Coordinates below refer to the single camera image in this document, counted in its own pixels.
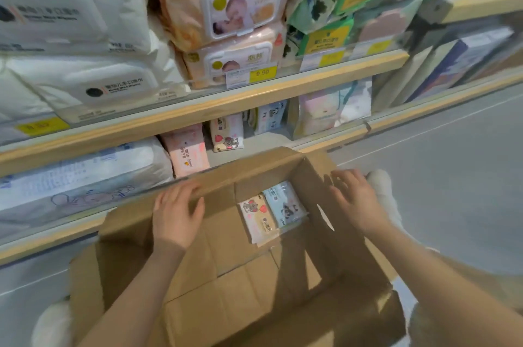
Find person's right hand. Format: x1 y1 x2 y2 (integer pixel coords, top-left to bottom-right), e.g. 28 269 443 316
329 168 391 237

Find person's left hand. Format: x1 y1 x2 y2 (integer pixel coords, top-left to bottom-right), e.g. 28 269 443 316
151 181 206 253

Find blue panda print wipes pack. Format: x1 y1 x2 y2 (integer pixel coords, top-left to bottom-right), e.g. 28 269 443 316
261 180 310 232

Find cream elephant print wipes pack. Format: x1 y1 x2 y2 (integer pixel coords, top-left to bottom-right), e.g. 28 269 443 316
209 113 245 153
236 194 282 246

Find brown cardboard box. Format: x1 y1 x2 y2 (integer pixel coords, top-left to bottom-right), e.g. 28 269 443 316
67 146 408 347

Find wooden store shelving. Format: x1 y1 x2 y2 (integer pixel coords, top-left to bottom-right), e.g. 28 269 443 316
0 0 411 266

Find white wet wipes packet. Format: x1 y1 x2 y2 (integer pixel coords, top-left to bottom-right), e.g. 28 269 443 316
0 53 191 125
0 0 152 56
0 69 56 143

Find person's right forearm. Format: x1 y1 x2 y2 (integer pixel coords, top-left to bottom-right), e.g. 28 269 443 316
366 218 523 347

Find person's left forearm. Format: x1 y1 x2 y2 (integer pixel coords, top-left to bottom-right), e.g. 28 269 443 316
80 238 187 347

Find neighbouring wooden shelf unit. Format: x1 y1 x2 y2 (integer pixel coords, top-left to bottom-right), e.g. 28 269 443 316
366 0 523 135

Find white sock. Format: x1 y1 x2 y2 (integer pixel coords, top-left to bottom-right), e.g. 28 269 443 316
384 203 440 256

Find white pack with blue print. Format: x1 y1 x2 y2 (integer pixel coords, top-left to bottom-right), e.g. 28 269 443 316
0 137 175 237

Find yellow price tag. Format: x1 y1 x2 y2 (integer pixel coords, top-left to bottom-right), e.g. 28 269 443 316
16 117 71 138
225 63 279 90
299 48 347 73
351 38 394 61

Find beige shorts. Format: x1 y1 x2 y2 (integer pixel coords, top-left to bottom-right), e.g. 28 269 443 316
408 251 523 347

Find grey metal shelf bracket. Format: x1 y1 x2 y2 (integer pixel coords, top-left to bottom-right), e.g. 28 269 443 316
416 0 454 25

